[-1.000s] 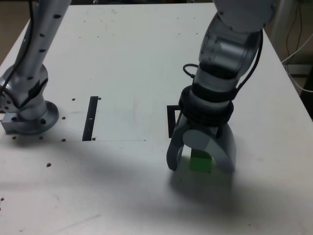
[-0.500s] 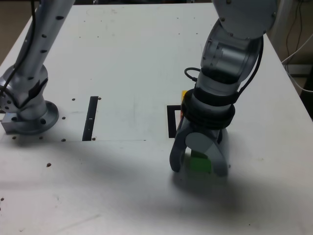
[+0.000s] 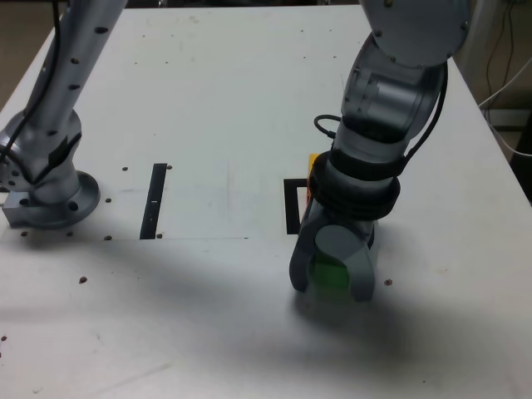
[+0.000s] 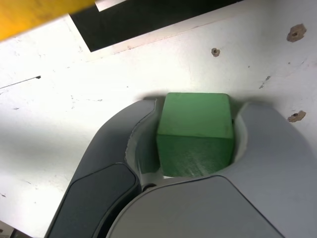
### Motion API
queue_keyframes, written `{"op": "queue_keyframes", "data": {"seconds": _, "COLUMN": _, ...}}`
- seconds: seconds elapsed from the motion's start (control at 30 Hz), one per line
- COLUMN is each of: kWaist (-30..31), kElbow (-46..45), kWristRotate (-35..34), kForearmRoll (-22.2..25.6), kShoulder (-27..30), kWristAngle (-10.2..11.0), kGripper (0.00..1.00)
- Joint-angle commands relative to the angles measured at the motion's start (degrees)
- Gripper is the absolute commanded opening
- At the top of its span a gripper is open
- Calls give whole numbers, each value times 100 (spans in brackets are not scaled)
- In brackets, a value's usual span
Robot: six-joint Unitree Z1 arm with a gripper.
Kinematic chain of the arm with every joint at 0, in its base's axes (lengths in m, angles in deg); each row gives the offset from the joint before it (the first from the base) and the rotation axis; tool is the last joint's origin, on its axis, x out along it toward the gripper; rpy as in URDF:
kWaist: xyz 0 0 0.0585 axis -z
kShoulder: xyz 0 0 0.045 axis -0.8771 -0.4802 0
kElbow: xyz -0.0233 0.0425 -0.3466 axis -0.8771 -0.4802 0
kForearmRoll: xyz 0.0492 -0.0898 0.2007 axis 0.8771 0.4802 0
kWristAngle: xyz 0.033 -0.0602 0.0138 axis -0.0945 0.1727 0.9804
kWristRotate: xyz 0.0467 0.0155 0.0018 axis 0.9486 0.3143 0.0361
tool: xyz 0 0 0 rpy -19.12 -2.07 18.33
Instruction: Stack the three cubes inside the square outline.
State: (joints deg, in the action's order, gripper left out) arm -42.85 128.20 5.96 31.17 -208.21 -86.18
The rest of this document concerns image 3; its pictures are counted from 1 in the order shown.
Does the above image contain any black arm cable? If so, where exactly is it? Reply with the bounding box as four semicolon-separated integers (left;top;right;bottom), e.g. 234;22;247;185
0;0;451;170

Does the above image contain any yellow cube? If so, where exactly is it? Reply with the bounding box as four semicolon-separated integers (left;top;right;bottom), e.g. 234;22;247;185
308;153;322;190

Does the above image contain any white cable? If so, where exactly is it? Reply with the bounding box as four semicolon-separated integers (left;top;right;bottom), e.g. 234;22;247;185
477;57;532;158

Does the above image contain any white post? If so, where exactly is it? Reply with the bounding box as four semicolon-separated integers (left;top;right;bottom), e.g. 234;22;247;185
461;0;502;84

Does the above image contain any dark box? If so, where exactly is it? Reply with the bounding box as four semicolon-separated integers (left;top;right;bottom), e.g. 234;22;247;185
484;108;532;131

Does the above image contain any black tape strip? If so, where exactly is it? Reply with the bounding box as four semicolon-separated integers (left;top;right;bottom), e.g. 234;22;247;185
139;163;168;241

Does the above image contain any green cube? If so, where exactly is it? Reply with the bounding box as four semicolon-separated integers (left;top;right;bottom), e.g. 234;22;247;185
311;251;352;298

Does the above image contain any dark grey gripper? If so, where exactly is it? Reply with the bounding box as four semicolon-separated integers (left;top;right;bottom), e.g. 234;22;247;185
288;200;381;303

